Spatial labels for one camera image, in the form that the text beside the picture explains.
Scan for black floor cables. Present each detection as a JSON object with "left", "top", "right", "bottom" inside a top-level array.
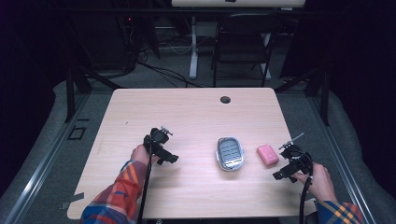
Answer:
[{"left": 136, "top": 46, "right": 208, "bottom": 89}]

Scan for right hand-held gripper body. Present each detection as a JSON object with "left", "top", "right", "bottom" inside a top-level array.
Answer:
[{"left": 272, "top": 143, "right": 314, "bottom": 184}]

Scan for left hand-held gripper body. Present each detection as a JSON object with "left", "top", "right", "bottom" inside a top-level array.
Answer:
[{"left": 142, "top": 127, "right": 180, "bottom": 166}]

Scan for pink soap bar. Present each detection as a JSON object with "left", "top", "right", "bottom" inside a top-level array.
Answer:
[{"left": 256, "top": 143, "right": 280, "bottom": 168}]

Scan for grey tape strip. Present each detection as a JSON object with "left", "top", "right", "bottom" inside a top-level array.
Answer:
[{"left": 59, "top": 191, "right": 86, "bottom": 211}]

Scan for person's right hand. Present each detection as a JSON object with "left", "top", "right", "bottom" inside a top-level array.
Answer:
[{"left": 291, "top": 161, "right": 338, "bottom": 203}]

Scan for left hand-held gripper black cable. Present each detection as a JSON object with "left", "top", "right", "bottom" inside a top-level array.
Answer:
[{"left": 136, "top": 133, "right": 154, "bottom": 224}]

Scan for right hand-held gripper black cable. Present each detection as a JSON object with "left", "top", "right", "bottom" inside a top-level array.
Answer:
[{"left": 298, "top": 161, "right": 314, "bottom": 224}]

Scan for black metal stand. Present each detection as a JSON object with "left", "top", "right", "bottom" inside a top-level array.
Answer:
[
  {"left": 63, "top": 60, "right": 123, "bottom": 124},
  {"left": 273, "top": 64, "right": 332, "bottom": 127}
]

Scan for person's left hand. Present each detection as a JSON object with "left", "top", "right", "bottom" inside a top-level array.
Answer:
[{"left": 130, "top": 144, "right": 161, "bottom": 166}]

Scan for dark computer tower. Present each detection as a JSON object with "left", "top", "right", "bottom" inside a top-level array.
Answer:
[{"left": 73, "top": 10, "right": 139, "bottom": 74}]

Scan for white desk leg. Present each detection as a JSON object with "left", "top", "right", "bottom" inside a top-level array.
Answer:
[{"left": 189, "top": 15, "right": 201, "bottom": 80}]

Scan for grey soap dish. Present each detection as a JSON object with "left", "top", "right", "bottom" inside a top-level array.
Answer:
[{"left": 215, "top": 136, "right": 246, "bottom": 173}]

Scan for white background desk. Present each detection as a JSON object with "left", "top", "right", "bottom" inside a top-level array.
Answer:
[{"left": 171, "top": 0, "right": 306, "bottom": 8}]

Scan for hand-held gripper black cable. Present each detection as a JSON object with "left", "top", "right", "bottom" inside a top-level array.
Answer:
[
  {"left": 298, "top": 161, "right": 314, "bottom": 224},
  {"left": 136, "top": 133, "right": 154, "bottom": 224}
]

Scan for black folding chair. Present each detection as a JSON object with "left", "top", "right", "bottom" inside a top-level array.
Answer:
[{"left": 212, "top": 12, "right": 284, "bottom": 89}]

